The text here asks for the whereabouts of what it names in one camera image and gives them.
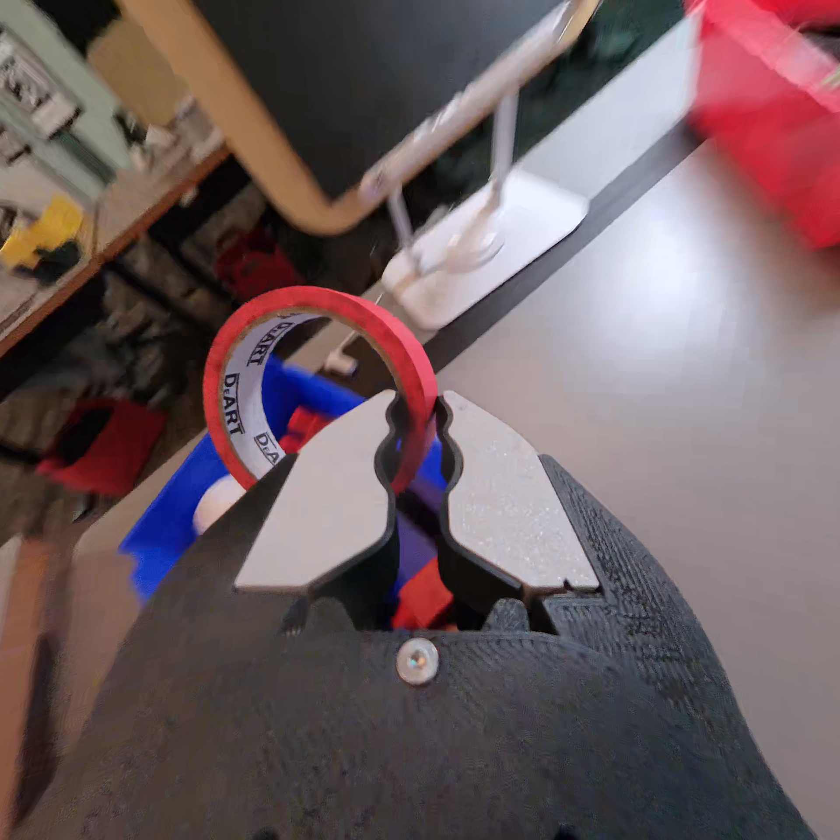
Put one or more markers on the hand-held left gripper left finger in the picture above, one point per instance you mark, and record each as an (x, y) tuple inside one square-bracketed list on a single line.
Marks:
[(321, 518)]

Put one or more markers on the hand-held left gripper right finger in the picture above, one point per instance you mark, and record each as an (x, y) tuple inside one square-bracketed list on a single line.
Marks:
[(518, 518)]

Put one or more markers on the blue plastic bin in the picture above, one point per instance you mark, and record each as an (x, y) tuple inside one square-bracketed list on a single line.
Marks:
[(177, 505)]

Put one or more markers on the red masking tape roll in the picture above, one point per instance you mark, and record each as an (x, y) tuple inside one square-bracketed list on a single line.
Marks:
[(367, 312)]

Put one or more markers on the red plastic bin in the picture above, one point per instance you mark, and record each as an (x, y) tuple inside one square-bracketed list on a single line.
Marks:
[(768, 111), (259, 266)]

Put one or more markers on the red toy block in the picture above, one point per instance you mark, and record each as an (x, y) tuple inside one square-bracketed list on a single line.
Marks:
[(305, 426)]

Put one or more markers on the white paper roll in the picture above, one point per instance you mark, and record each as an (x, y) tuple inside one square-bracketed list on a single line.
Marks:
[(220, 505)]

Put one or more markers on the red bag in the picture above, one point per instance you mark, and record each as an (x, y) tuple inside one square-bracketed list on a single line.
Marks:
[(124, 459)]

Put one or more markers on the wooden desk with black legs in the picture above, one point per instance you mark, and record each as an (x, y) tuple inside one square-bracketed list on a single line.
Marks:
[(131, 203)]

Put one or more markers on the yellow plastic bin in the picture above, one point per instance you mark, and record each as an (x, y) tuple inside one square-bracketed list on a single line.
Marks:
[(46, 229)]

